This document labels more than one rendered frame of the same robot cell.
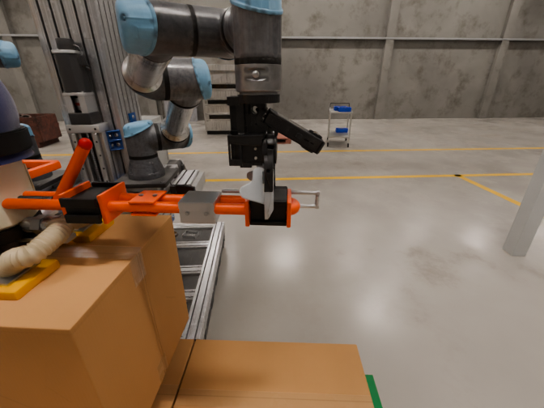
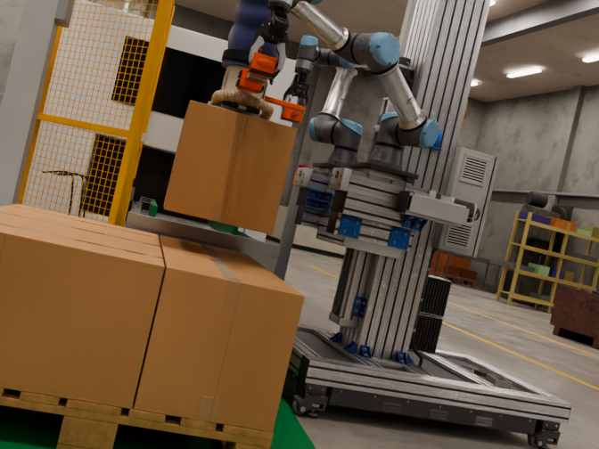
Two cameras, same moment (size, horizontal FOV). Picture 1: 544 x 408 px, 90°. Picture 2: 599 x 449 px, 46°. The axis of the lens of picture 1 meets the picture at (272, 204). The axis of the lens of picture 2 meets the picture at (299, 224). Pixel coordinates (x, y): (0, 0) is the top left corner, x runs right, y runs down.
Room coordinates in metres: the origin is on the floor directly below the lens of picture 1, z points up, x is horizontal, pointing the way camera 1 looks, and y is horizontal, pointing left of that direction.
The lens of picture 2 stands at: (0.13, -2.22, 0.75)
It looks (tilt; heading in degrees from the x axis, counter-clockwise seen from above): 0 degrees down; 75
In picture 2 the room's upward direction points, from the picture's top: 13 degrees clockwise
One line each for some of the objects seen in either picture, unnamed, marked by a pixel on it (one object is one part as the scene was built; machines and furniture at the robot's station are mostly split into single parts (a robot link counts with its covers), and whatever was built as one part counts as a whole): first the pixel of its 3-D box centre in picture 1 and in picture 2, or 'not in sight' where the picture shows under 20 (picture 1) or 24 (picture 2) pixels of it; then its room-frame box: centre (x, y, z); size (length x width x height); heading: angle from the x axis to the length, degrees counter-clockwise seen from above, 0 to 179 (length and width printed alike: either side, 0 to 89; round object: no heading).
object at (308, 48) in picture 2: not in sight; (307, 49); (0.79, 0.86, 1.50); 0.09 x 0.08 x 0.11; 49
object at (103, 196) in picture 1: (96, 201); (250, 81); (0.50, 0.35, 1.20); 0.10 x 0.08 x 0.06; 177
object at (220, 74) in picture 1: (228, 100); not in sight; (8.33, 1.25, 0.90); 1.39 x 1.09 x 1.79; 93
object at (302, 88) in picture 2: not in sight; (299, 84); (0.79, 0.86, 1.34); 0.09 x 0.08 x 0.12; 87
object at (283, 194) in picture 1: (269, 206); (262, 65); (0.48, 0.01, 1.20); 0.08 x 0.07 x 0.05; 87
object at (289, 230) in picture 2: not in sight; (282, 261); (1.07, 1.53, 0.50); 0.07 x 0.07 x 1.00; 88
